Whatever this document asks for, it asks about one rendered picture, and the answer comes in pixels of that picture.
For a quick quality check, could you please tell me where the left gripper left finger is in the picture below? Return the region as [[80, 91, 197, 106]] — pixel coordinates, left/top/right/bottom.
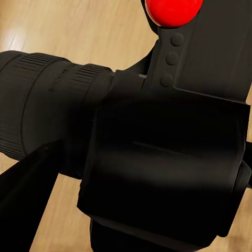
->
[[0, 140, 64, 252]]

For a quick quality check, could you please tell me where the digital camera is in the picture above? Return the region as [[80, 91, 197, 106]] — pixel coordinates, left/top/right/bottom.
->
[[0, 0, 252, 252]]

